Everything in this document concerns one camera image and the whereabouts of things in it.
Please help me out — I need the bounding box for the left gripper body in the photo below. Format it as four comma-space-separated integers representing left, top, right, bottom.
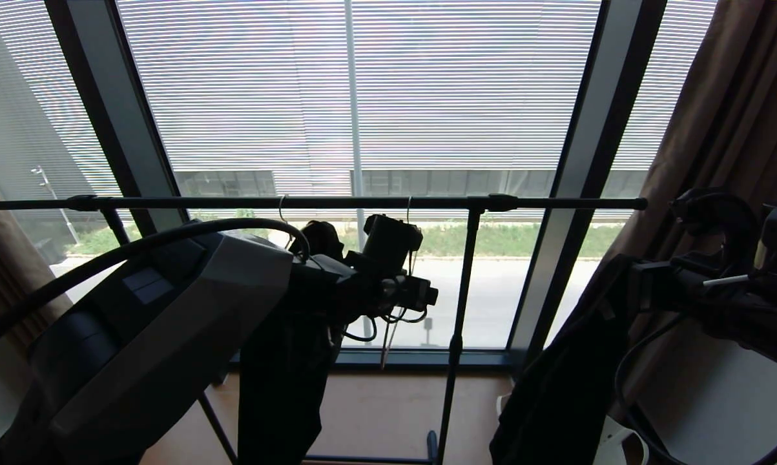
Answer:
343, 253, 439, 318

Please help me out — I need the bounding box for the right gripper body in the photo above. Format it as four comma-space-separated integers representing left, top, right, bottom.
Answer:
627, 257, 689, 315

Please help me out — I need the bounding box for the pink clothes hanger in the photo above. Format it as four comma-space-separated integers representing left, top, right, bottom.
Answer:
379, 196, 428, 370
277, 195, 295, 251

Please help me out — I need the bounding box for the black garment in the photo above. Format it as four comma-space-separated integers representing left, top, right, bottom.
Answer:
237, 221, 345, 465
490, 254, 636, 465

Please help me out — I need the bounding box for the white laundry basket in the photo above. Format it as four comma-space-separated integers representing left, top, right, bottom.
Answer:
495, 393, 651, 465

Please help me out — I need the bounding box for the black clothes rack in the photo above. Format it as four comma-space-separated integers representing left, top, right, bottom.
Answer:
0, 192, 648, 465

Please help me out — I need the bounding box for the brown curtain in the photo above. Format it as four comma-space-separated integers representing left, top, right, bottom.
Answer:
0, 161, 72, 353
595, 0, 777, 414

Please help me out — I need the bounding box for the window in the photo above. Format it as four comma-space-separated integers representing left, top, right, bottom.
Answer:
0, 0, 718, 374

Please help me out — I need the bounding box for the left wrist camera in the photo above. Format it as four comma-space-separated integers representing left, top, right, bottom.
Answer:
361, 214, 424, 273

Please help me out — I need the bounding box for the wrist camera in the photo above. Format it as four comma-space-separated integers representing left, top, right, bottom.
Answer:
670, 187, 761, 260
361, 214, 424, 273

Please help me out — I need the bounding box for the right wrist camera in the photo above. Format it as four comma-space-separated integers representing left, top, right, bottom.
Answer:
670, 187, 761, 260

